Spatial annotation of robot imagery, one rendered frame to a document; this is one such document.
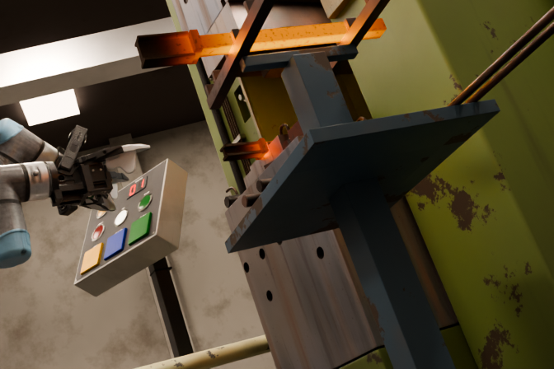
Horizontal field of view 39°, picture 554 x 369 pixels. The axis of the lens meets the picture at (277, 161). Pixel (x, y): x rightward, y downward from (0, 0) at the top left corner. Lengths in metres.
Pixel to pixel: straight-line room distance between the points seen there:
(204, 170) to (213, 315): 2.00
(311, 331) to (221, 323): 8.42
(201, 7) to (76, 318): 8.32
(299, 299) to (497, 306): 0.41
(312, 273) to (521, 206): 0.44
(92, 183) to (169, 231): 0.53
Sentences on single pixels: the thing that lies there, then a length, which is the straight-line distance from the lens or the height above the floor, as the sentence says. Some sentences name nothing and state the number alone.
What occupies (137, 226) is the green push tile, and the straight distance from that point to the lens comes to 2.10.
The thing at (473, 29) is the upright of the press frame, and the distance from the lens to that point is 1.63.
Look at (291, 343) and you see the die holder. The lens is 1.71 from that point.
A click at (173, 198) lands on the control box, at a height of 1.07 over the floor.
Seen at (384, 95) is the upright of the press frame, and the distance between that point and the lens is 1.66.
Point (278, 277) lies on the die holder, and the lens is 1.70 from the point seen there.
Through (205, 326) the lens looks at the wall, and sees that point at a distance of 10.03.
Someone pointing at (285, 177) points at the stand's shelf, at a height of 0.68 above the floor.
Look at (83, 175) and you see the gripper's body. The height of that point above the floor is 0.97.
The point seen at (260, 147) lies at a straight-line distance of 1.78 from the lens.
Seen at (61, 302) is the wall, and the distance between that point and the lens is 10.21.
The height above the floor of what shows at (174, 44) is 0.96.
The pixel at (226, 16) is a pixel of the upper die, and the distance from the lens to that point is 1.92.
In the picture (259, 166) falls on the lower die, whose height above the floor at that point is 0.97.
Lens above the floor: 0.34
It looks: 20 degrees up
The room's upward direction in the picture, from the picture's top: 20 degrees counter-clockwise
